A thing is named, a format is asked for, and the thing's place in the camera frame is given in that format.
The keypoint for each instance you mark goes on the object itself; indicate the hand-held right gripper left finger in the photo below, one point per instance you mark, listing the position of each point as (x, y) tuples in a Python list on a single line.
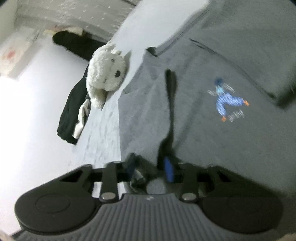
[(130, 162)]

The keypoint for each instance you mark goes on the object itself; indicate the grey star-print curtain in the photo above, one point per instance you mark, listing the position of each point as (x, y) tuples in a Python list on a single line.
[(81, 14)]

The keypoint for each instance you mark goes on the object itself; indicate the black garment lying flat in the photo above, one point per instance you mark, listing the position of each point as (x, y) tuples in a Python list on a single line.
[(69, 111)]

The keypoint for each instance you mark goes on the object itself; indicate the grey t-shirt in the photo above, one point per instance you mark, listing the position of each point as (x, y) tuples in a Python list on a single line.
[(208, 139)]

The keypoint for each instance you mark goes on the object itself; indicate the white wall poster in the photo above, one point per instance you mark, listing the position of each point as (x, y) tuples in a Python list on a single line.
[(11, 58)]

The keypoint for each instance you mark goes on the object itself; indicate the white crumpled cloth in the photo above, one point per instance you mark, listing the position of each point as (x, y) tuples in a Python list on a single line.
[(81, 120)]

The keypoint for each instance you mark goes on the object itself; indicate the white plush dog toy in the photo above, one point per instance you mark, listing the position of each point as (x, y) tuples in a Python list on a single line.
[(101, 67)]

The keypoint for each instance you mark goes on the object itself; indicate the beige hanging garment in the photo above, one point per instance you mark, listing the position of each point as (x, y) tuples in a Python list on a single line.
[(74, 30)]

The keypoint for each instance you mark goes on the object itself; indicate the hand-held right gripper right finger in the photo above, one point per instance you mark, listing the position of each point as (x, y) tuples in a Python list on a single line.
[(168, 169)]

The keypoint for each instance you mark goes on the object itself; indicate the black hanging garment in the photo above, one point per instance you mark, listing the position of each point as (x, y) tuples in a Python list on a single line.
[(76, 44)]

